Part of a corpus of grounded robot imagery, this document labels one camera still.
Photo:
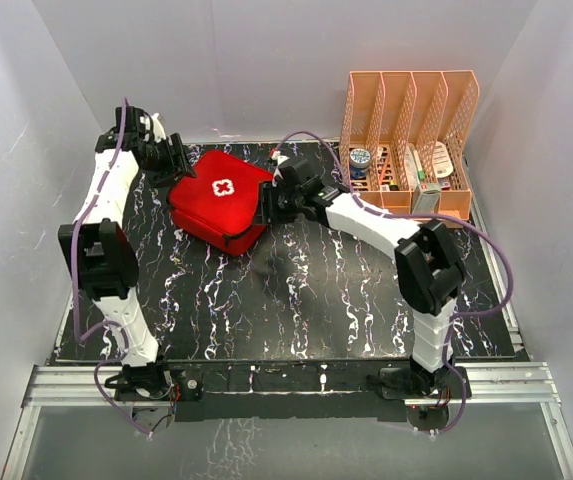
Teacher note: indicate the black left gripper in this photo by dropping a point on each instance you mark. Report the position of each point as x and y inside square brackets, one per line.
[174, 166]

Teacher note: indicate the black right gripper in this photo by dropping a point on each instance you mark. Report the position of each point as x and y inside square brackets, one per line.
[267, 211]

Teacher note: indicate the red black medicine case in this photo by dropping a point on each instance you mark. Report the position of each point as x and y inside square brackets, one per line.
[218, 205]

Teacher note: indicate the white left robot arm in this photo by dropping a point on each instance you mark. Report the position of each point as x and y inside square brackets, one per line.
[101, 261]

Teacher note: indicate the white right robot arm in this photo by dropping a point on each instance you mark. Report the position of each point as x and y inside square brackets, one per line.
[430, 272]

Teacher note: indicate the round blue patterned tin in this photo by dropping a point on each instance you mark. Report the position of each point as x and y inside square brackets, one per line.
[360, 159]

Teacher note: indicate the peach plastic desk organizer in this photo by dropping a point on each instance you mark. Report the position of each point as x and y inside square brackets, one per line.
[398, 116]

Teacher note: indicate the grey stapler box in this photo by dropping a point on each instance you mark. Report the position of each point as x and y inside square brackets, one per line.
[425, 198]

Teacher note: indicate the pink white card pack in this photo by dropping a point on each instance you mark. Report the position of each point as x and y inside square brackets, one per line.
[441, 161]

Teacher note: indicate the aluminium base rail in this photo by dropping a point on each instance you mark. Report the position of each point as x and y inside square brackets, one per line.
[480, 382]

